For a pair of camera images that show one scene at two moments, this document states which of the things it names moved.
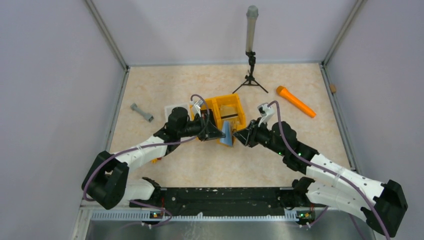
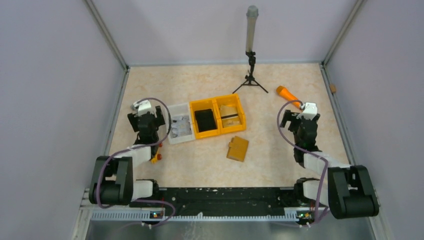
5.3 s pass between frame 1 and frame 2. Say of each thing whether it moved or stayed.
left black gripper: moved
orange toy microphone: stayed
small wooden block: stayed
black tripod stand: stayed
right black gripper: moved
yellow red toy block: stayed
